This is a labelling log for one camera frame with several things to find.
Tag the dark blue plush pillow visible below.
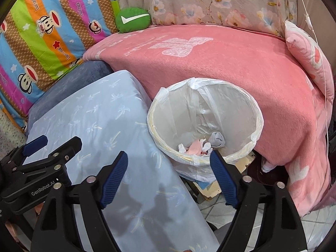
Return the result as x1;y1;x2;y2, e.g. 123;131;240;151
27;60;113;134

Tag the speckled white bed sheet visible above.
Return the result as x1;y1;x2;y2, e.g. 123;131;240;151
0;110;27;158

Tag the light blue palm-print pillow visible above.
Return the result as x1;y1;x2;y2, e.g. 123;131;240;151
27;70;219;251

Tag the pink white cartoon pillow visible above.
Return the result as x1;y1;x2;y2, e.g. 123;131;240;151
285;21;335;103

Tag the white hanging cord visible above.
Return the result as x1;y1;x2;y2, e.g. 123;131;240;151
292;0;330;158

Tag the colourful striped monkey quilt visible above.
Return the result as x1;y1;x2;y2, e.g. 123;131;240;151
1;0;120;132

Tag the pink sock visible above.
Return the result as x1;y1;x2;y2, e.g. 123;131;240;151
186;139;213;156

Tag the person's left hand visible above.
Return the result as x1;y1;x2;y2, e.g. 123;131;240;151
4;204;44;245

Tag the white grey sock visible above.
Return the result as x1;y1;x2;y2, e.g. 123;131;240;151
208;131;226;148

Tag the green plush cushion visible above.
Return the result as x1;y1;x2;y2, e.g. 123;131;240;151
116;7;151;33

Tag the pink fleece blanket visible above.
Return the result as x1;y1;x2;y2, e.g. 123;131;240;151
83;25;335;216

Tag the cardboard piece under bin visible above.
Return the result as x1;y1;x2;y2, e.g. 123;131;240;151
192;152;256;201

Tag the white lined trash bin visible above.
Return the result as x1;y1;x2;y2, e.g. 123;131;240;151
147;77;264;183

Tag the grey floral bedsheet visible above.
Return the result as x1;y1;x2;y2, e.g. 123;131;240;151
119;0;297;38

